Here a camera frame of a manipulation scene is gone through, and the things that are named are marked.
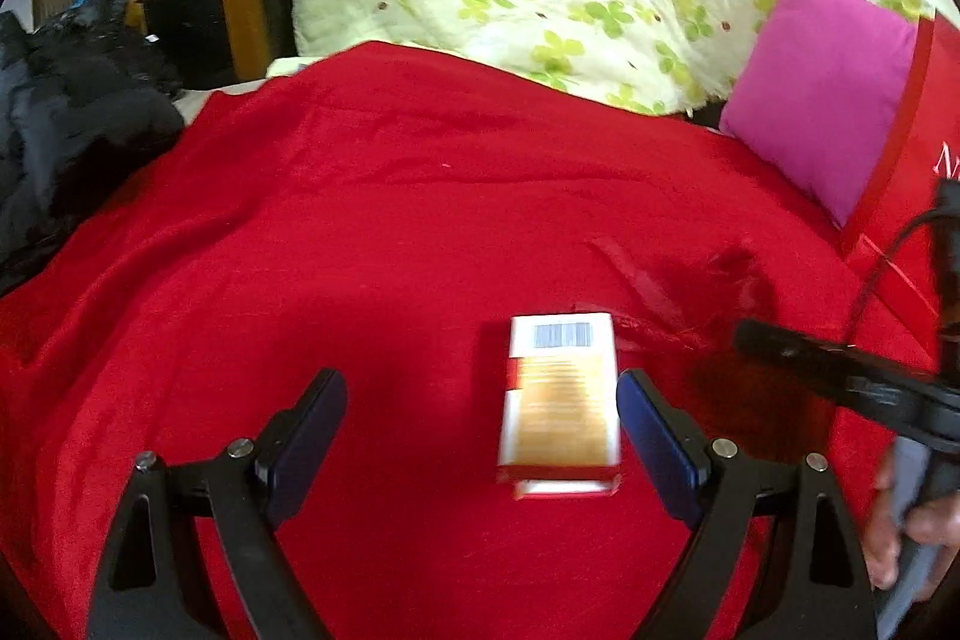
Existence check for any clear plastic wrapper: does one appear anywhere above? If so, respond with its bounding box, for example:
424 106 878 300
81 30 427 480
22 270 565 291
585 239 758 345

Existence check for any red cloth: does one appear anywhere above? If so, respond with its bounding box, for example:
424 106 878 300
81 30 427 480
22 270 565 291
0 40 946 640

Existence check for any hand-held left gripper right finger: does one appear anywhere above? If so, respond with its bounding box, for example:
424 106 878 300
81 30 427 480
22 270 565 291
615 368 878 640

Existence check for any orange and white box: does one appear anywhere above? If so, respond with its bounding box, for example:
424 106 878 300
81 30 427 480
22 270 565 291
495 312 623 501

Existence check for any pink pillow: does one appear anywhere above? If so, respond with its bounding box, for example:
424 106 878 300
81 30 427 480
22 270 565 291
718 0 920 229

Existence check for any person's right hand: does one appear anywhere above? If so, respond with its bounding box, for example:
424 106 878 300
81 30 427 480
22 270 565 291
862 452 960 592

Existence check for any black cable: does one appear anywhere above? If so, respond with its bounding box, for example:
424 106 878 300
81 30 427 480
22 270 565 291
844 201 946 348

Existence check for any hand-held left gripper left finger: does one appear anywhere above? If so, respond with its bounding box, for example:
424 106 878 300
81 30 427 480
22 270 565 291
86 368 350 640

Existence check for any black jacket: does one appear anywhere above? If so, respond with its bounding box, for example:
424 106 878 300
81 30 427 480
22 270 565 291
0 0 187 296

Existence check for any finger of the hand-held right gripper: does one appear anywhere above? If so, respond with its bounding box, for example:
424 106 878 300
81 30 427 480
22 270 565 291
733 319 938 435

